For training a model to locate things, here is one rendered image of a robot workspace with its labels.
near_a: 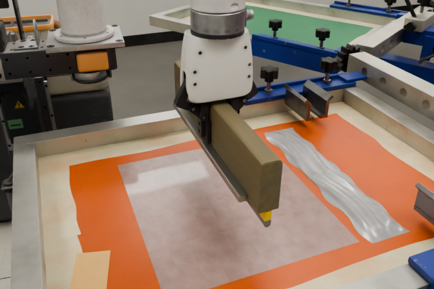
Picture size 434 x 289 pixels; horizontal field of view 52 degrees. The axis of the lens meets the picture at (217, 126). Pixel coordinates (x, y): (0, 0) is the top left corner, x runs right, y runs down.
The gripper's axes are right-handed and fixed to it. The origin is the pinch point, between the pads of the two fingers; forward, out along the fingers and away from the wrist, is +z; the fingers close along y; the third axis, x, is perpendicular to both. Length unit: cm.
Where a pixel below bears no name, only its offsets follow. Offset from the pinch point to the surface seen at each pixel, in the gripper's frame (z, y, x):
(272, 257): 14.0, -2.6, 15.5
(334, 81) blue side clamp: 10, -42, -28
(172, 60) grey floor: 112, -83, -323
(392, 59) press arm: 17, -81, -50
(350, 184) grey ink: 13.4, -23.1, 5.5
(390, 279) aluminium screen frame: 10.4, -12.7, 27.2
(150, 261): 14.1, 13.9, 9.8
